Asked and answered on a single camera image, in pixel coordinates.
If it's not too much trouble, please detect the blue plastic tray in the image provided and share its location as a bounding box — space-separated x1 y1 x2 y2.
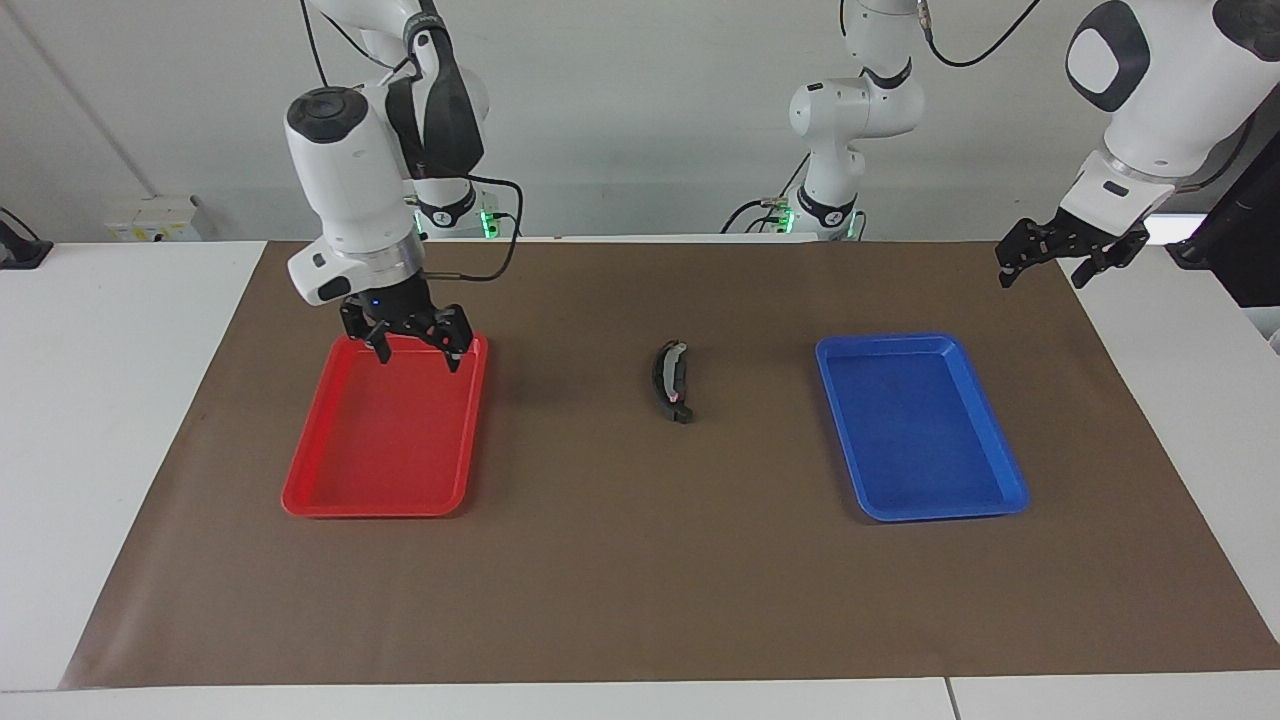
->
815 333 1031 523

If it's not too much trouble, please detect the black clamp device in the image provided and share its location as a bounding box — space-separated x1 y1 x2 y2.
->
0 207 53 269

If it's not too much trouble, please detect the brown table mat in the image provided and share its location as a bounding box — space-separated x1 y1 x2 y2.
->
60 240 1280 691

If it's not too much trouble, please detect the black left base cable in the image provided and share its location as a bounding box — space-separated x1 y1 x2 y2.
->
722 150 811 237

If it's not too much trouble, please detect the white wall socket box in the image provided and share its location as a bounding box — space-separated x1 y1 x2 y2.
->
105 195 203 243

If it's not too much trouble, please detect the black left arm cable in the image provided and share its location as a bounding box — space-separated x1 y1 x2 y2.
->
915 0 1043 69

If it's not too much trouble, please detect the curved brake shoe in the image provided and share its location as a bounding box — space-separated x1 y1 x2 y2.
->
652 340 696 425

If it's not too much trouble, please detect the red plastic tray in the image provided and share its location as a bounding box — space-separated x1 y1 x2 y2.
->
281 330 489 519

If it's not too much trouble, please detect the black equipment stand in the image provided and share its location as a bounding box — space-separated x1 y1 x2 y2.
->
1165 110 1280 309

